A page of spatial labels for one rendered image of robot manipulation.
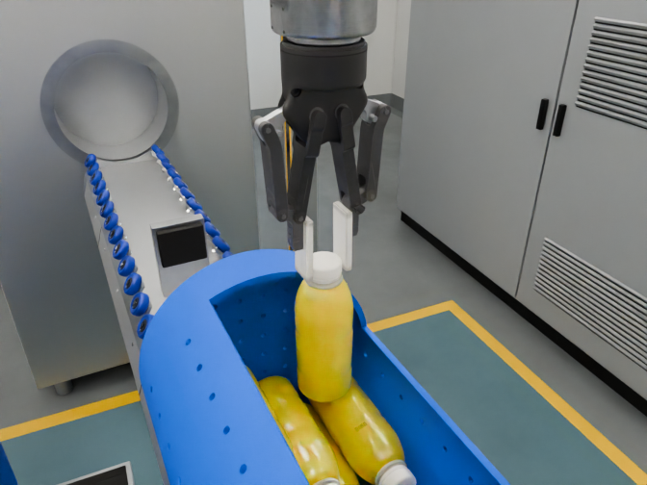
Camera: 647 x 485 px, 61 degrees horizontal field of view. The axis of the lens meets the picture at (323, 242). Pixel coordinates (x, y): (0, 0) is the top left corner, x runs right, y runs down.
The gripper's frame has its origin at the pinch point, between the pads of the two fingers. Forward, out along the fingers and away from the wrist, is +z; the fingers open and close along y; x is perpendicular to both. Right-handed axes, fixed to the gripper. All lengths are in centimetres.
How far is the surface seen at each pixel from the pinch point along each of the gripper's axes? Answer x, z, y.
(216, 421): 10.2, 8.6, 15.5
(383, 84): -424, 110, -282
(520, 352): -77, 130, -134
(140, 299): -44, 31, 16
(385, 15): -425, 46, -280
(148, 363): -5.8, 13.7, 18.8
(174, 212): -88, 37, -1
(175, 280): -50, 33, 8
